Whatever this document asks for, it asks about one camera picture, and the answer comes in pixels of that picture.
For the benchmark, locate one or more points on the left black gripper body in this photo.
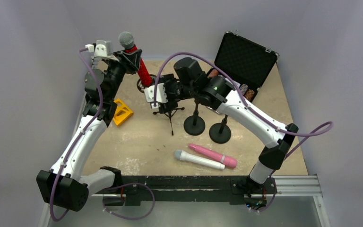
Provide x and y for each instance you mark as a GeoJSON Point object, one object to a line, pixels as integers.
{"type": "Point", "coordinates": [125, 62]}

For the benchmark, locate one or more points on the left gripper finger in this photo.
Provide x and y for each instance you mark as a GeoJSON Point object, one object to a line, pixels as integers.
{"type": "Point", "coordinates": [134, 65]}
{"type": "Point", "coordinates": [122, 56]}

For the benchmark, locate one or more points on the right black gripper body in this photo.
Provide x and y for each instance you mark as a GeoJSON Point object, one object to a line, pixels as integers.
{"type": "Point", "coordinates": [168, 95]}

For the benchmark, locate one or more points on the red glitter microphone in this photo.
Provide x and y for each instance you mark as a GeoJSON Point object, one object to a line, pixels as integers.
{"type": "Point", "coordinates": [127, 41]}

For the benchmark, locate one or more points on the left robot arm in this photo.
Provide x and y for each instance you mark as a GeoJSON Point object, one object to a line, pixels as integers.
{"type": "Point", "coordinates": [64, 185]}

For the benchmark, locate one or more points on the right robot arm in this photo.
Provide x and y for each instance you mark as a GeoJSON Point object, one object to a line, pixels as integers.
{"type": "Point", "coordinates": [224, 96]}

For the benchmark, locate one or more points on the left black round-base stand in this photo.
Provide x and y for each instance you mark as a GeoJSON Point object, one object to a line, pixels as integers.
{"type": "Point", "coordinates": [194, 125]}

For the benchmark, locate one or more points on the black round-base stand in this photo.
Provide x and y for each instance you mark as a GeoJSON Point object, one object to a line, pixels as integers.
{"type": "Point", "coordinates": [220, 132]}
{"type": "Point", "coordinates": [194, 125]}

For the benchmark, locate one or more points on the right black round-base stand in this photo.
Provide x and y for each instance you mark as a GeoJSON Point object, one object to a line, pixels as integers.
{"type": "Point", "coordinates": [220, 132]}

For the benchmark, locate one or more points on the white microphone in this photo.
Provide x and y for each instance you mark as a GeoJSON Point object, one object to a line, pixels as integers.
{"type": "Point", "coordinates": [182, 155]}

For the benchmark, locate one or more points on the black poker chip case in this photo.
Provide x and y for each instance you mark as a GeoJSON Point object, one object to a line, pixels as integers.
{"type": "Point", "coordinates": [246, 62]}

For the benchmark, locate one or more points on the pink microphone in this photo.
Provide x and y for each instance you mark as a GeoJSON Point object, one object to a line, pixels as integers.
{"type": "Point", "coordinates": [228, 161]}

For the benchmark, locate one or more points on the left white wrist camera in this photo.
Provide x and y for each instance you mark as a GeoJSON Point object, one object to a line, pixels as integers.
{"type": "Point", "coordinates": [102, 51]}

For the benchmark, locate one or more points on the black tripod shock mount stand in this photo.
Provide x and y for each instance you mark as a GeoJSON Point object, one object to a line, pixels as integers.
{"type": "Point", "coordinates": [169, 116]}

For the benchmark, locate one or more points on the yellow plastic bracket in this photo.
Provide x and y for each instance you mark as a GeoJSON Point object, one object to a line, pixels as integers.
{"type": "Point", "coordinates": [122, 112]}

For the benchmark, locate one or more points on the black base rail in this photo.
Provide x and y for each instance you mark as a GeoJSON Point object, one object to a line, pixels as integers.
{"type": "Point", "coordinates": [233, 189]}

